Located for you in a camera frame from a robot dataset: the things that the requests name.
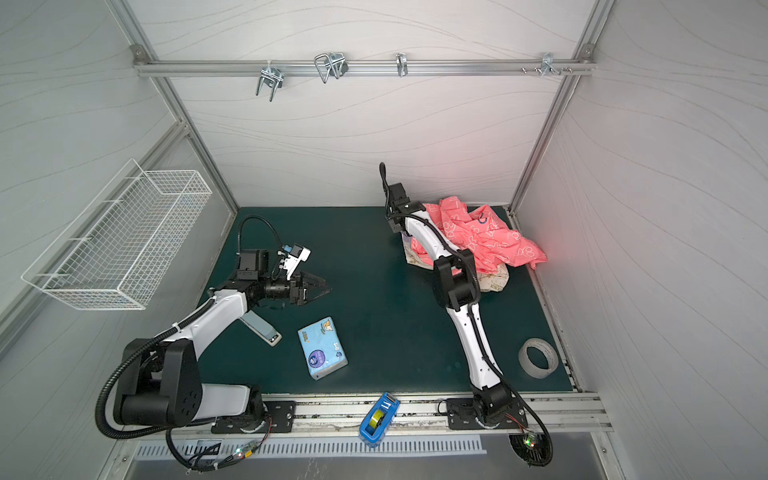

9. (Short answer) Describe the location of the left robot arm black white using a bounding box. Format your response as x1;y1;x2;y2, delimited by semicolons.
94;245;330;440

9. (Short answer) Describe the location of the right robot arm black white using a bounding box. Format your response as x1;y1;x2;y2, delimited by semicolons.
382;181;516;426

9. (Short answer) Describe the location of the pink patterned cloth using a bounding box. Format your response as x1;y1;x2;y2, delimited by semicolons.
425;196;548;275

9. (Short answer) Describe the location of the beige patterned cloth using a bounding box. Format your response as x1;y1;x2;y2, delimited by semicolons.
401;234;510;293

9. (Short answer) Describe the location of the small grey white device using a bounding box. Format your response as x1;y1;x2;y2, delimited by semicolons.
240;311;282;347

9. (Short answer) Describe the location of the light blue tissue pack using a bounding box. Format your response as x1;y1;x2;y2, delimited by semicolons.
297;316;348;380

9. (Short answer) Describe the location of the blue tape dispenser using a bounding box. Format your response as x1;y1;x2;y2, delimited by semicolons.
359;392;401;448

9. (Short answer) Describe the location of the metal U-bolt clamp middle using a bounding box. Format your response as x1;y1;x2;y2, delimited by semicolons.
313;52;349;84

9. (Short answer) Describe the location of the metal u-bolt clamp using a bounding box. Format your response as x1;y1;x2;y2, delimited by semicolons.
255;65;284;102
313;52;349;84

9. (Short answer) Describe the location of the metal U-bolt clamp left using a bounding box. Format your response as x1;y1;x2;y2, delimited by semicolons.
255;65;284;102

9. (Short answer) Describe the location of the clear tape roll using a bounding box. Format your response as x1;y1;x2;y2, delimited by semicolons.
518;338;560;380

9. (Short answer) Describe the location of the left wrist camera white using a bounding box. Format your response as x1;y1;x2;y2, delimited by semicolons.
278;244;311;280

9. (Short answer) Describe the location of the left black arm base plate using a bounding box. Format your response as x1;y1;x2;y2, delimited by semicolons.
211;401;297;435

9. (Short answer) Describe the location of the small metal ring bracket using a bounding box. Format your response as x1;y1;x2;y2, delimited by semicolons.
395;53;408;78

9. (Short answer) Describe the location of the left black corrugated cable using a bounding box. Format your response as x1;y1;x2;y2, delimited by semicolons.
164;413;271;474

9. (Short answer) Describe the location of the black corrugated cable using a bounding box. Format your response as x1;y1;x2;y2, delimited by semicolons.
506;395;554;468
164;413;271;474

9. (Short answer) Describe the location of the white slotted cable duct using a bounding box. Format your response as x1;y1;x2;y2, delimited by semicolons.
134;434;487;461

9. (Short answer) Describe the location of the white wire basket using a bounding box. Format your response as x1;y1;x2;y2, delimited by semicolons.
21;159;212;311

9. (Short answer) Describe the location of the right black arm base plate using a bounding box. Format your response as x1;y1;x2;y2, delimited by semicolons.
444;397;529;430

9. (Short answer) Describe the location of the metal hook bracket right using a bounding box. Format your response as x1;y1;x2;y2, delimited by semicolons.
520;53;573;77

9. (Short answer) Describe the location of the aluminium front rail base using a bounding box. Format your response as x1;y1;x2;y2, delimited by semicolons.
119;392;614;442

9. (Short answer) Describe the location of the aluminium top rail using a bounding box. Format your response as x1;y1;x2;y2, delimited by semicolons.
134;58;597;78

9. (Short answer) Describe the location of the right black corrugated cable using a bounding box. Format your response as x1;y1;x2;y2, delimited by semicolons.
506;395;554;468

